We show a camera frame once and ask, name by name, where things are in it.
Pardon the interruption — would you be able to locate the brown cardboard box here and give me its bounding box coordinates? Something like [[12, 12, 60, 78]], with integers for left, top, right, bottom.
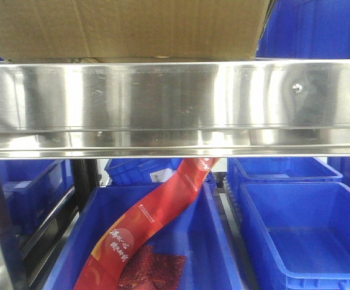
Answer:
[[0, 1, 274, 62]]

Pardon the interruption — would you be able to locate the black shelf upright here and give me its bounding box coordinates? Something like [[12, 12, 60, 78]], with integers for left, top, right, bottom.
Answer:
[[71, 159, 100, 213]]

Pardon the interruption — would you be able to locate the blue bin rear centre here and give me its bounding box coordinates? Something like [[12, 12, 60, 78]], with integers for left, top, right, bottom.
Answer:
[[105, 158, 183, 185]]

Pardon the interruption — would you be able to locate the blue bin rear right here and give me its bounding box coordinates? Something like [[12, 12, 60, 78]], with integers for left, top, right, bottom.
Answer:
[[227, 157, 343, 193]]

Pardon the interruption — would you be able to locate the blue bin with snack bag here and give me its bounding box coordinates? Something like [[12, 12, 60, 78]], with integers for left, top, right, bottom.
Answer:
[[44, 184, 243, 289]]

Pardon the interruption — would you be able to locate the red printed snack bag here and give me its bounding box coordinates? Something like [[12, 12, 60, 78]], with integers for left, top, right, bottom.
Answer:
[[74, 157, 219, 289]]

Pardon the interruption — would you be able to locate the blue bin lower left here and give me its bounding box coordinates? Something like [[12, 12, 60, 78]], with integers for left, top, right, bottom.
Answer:
[[0, 159, 74, 235]]

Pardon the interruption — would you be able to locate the empty blue bin front right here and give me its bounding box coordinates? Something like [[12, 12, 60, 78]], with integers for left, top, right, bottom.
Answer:
[[241, 182, 350, 289]]

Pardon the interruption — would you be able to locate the blue bin upper right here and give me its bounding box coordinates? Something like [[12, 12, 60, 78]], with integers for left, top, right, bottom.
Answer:
[[256, 1, 350, 59]]

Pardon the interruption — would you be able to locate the stainless steel shelf rail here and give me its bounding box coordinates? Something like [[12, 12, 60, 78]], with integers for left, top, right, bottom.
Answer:
[[0, 59, 350, 159]]

